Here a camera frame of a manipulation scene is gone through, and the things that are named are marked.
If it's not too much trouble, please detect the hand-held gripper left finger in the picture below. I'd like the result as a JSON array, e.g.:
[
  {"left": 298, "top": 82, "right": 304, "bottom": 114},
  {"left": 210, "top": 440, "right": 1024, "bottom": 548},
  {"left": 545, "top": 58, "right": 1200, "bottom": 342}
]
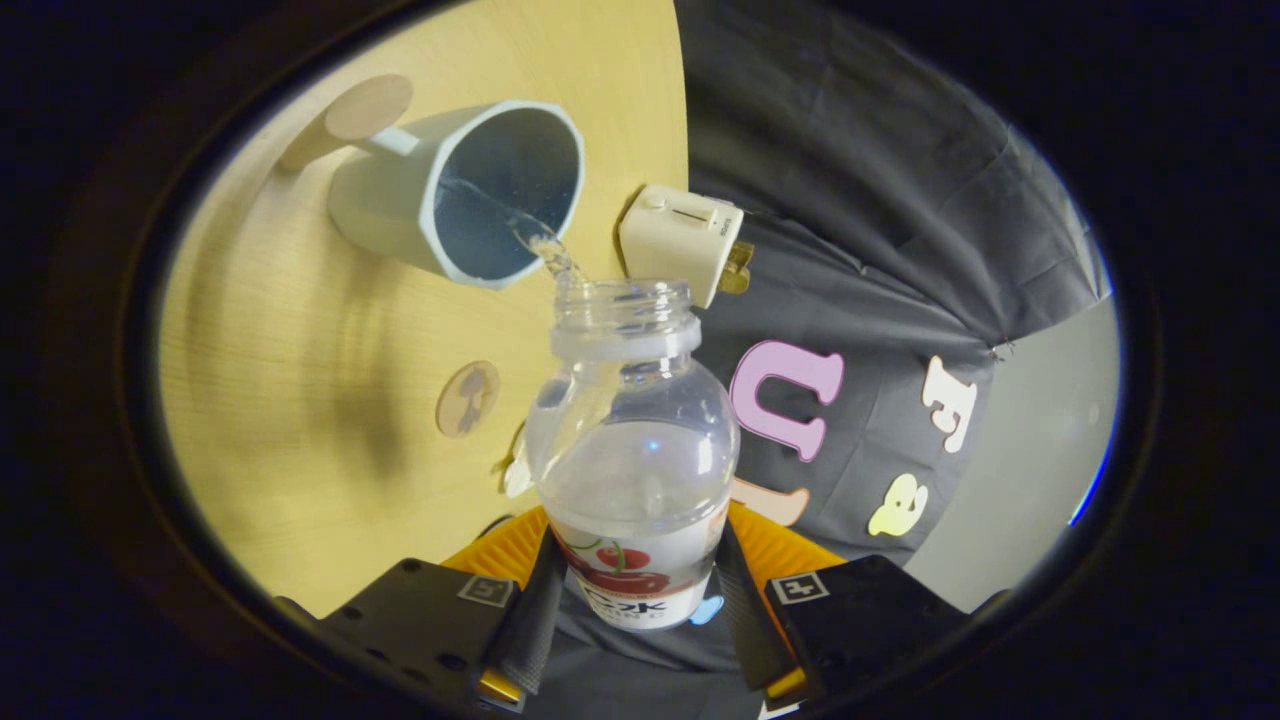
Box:
[{"left": 315, "top": 505, "right": 569, "bottom": 713}]

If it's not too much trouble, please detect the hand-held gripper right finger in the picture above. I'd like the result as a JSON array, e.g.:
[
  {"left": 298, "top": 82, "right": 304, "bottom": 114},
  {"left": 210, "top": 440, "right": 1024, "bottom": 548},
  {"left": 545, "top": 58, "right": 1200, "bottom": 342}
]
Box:
[{"left": 715, "top": 503, "right": 971, "bottom": 716}]

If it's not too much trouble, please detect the clear juice bottle cherry label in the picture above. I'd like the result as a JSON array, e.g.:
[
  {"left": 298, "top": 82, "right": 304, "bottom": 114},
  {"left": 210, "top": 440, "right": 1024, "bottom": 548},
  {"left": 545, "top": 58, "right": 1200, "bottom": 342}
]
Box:
[{"left": 525, "top": 278, "right": 741, "bottom": 631}]

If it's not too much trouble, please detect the round wooden coaster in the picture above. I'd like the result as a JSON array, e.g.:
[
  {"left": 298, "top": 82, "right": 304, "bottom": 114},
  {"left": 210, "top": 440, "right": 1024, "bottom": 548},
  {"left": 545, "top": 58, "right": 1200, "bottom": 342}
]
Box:
[{"left": 435, "top": 360, "right": 501, "bottom": 439}]

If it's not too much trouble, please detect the pale cup with wooden handle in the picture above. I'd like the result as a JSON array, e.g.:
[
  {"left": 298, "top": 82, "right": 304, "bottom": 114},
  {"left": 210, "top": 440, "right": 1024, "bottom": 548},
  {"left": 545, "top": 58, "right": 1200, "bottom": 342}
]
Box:
[{"left": 278, "top": 75, "right": 586, "bottom": 291}]

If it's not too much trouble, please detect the white divided bean tray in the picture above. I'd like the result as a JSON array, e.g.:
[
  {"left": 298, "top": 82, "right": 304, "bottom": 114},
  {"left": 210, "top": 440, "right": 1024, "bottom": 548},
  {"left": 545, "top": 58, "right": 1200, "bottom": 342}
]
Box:
[{"left": 495, "top": 425, "right": 536, "bottom": 499}]

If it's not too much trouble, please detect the light wooden table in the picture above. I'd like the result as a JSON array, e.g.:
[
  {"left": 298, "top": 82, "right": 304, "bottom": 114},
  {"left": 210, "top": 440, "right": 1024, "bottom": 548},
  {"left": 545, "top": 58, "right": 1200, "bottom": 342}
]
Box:
[{"left": 158, "top": 0, "right": 691, "bottom": 621}]

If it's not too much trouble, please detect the toast slice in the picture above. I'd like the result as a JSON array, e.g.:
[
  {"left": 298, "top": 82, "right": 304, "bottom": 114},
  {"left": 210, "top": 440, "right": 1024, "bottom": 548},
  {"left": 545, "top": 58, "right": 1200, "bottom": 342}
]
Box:
[{"left": 720, "top": 240, "right": 756, "bottom": 296}]

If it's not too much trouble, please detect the white toaster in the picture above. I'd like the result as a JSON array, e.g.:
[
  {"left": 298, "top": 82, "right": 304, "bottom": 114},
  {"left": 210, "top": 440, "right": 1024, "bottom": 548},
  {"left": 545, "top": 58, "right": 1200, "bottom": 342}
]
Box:
[{"left": 618, "top": 184, "right": 746, "bottom": 309}]

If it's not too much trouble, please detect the black backdrop cloth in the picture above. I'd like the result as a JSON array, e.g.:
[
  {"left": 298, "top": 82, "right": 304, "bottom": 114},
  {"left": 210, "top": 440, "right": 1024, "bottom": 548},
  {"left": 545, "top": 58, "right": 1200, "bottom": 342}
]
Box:
[{"left": 555, "top": 0, "right": 1113, "bottom": 720}]

